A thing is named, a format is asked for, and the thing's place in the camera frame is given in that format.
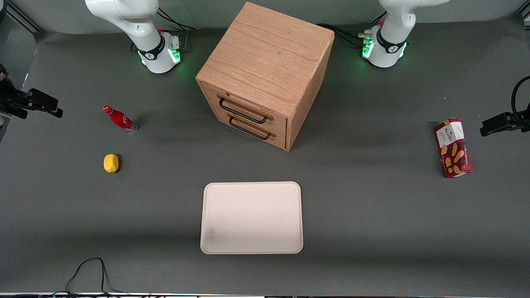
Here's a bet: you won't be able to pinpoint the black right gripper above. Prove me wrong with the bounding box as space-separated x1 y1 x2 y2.
0 77 64 120

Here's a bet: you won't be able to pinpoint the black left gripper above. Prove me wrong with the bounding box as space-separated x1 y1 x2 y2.
480 111 530 137

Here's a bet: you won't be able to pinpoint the red coke bottle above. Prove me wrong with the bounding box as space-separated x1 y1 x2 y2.
103 105 138 135

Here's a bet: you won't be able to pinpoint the beige plastic tray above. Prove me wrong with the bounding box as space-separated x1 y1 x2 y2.
200 181 304 255

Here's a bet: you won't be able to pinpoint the red cookie box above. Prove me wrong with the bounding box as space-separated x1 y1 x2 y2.
434 118 474 178

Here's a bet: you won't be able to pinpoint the yellow lemon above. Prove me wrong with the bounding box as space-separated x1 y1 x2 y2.
103 154 120 173

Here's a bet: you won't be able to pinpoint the wooden drawer cabinet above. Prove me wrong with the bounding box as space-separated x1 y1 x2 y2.
195 2 335 152

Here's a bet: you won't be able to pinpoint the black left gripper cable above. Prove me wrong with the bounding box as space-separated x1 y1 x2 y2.
511 76 530 120

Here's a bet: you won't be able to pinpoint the black right base cables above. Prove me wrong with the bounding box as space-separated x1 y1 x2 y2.
155 7 197 52

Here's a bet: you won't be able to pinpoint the black base cables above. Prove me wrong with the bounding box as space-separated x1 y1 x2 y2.
317 23 373 47
155 7 197 52

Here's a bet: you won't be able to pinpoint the thin black table cable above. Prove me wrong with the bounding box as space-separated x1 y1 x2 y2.
52 257 125 297

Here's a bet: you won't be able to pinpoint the black left base cables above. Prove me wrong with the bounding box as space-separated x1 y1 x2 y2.
317 23 373 47

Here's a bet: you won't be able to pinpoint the long black drawer handle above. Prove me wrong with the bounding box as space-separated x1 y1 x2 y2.
219 97 269 125

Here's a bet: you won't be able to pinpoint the short black drawer handle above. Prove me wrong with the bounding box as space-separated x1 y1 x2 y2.
229 116 272 140

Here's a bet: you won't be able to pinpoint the wooden drawer with long handle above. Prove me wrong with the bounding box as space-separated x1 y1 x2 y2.
201 84 288 130

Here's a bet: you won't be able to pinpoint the wooden drawer with short handle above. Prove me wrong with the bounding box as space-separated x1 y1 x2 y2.
206 108 287 151

